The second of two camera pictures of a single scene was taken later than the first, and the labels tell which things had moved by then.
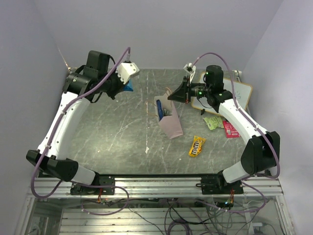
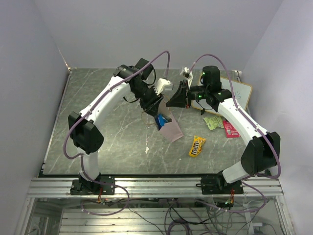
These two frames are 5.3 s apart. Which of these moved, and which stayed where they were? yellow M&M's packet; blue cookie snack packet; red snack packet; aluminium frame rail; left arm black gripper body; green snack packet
Moved: blue cookie snack packet; left arm black gripper body
Stayed: aluminium frame rail; red snack packet; green snack packet; yellow M&M's packet
